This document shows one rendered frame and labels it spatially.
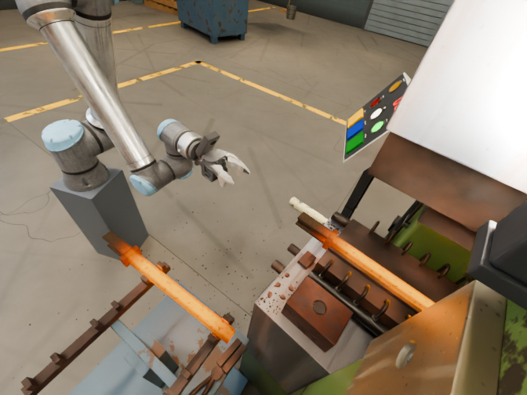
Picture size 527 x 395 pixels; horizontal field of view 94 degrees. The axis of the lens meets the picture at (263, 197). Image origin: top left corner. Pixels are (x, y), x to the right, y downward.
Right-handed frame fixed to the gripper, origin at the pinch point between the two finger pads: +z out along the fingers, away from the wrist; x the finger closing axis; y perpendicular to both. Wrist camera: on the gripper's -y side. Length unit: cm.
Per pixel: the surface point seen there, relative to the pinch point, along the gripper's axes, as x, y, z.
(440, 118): 13, -40, 37
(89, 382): 58, 35, 5
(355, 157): -38.0, 0.6, 20.9
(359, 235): -7.2, 1.1, 37.1
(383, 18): -776, 65, -226
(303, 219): 1.0, -1.1, 24.1
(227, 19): -334, 61, -356
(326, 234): 0.8, -1.1, 30.9
